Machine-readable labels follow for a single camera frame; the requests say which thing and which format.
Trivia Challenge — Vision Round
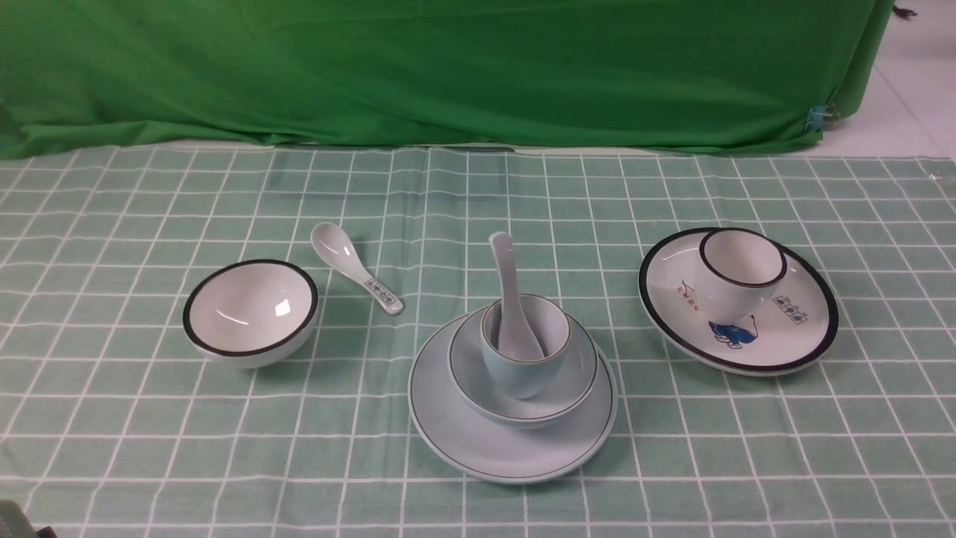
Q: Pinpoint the white plate black rim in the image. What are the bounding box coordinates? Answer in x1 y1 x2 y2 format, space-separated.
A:
638 227 839 376

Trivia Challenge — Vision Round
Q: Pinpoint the pale blue large plate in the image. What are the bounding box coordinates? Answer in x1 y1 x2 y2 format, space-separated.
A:
407 309 618 486

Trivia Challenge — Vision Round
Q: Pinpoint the white spoon printed handle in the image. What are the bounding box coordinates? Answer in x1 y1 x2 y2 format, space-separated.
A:
311 222 404 316

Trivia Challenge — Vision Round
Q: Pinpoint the white bowl black rim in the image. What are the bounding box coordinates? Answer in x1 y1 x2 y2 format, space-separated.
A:
182 259 320 370

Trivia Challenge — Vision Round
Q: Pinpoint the white cup black rim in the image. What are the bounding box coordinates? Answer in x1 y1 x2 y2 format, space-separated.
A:
692 228 788 326

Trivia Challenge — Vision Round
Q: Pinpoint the green backdrop cloth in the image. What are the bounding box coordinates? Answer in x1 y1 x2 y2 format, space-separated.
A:
1 1 893 159

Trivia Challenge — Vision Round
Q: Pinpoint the pale blue cup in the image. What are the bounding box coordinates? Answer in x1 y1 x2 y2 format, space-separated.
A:
480 294 574 401

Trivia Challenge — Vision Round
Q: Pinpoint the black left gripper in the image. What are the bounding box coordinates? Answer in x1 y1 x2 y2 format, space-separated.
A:
1 501 57 538

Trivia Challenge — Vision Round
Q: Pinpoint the blue binder clip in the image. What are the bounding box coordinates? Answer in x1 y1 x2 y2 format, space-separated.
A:
804 105 828 133

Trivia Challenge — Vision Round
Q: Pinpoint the green checkered tablecloth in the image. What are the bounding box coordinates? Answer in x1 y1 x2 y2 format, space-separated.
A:
1 146 955 537

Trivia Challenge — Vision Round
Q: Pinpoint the pale blue plain spoon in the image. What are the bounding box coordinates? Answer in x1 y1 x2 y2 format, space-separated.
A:
488 232 545 362

